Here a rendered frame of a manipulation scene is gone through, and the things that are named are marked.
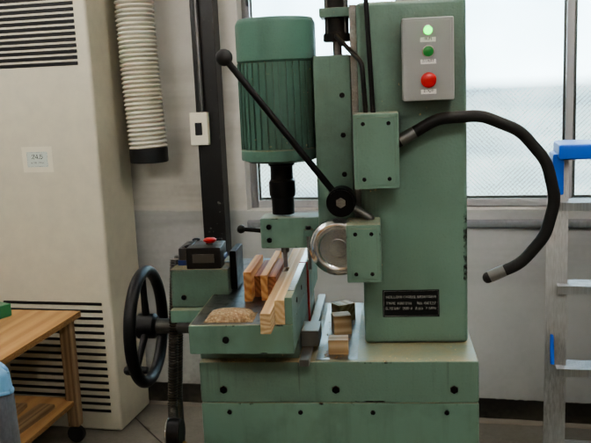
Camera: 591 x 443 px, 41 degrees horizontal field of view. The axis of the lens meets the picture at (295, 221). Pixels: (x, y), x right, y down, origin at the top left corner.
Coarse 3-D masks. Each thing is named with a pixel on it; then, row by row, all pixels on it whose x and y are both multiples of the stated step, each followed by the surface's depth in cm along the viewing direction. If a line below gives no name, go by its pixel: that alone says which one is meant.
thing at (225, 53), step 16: (224, 64) 160; (240, 80) 160; (256, 96) 161; (272, 112) 161; (304, 160) 162; (320, 176) 162; (336, 192) 161; (352, 192) 161; (336, 208) 161; (352, 208) 161
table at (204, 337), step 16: (240, 288) 183; (208, 304) 171; (224, 304) 170; (240, 304) 170; (256, 304) 169; (304, 304) 177; (176, 320) 179; (192, 320) 178; (256, 320) 158; (192, 336) 156; (208, 336) 156; (224, 336) 156; (240, 336) 155; (256, 336) 155; (272, 336) 155; (288, 336) 154; (192, 352) 157; (208, 352) 157; (224, 352) 156; (240, 352) 156; (256, 352) 156; (272, 352) 155; (288, 352) 155
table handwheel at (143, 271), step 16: (144, 272) 183; (128, 288) 178; (144, 288) 185; (160, 288) 196; (128, 304) 175; (144, 304) 185; (160, 304) 199; (128, 320) 174; (144, 320) 185; (160, 320) 186; (128, 336) 173; (144, 336) 184; (160, 336) 199; (128, 352) 174; (160, 352) 196; (128, 368) 176; (160, 368) 193; (144, 384) 181
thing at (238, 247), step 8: (232, 248) 182; (240, 248) 185; (232, 256) 179; (240, 256) 185; (232, 264) 180; (240, 264) 185; (232, 272) 180; (240, 272) 184; (232, 280) 180; (240, 280) 184; (232, 288) 181
